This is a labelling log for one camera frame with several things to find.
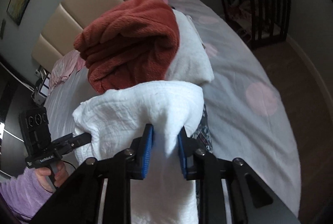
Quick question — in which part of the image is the grey dotted bed sheet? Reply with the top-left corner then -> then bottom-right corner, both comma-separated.
45,0 -> 301,223

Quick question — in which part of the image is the left hand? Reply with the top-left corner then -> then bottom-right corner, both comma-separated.
34,161 -> 69,192

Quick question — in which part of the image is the black shelf with white boxes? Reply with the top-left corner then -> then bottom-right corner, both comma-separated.
221,0 -> 291,50

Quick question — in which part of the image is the rust red fleece garment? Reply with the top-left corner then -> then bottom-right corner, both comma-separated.
73,0 -> 180,94

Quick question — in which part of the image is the white muslin blanket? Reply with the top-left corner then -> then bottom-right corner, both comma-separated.
73,81 -> 204,223

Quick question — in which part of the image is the folded white clothes stack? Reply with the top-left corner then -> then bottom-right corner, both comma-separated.
165,10 -> 215,85

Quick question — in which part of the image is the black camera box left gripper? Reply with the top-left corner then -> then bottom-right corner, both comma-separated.
19,107 -> 51,158

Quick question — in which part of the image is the purple fleece left sleeve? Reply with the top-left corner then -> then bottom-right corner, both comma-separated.
1,168 -> 52,223

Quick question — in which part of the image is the light pink pillow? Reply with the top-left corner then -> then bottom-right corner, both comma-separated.
48,50 -> 85,92

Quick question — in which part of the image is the black nightstand with drawers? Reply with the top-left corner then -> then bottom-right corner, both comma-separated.
32,66 -> 50,106

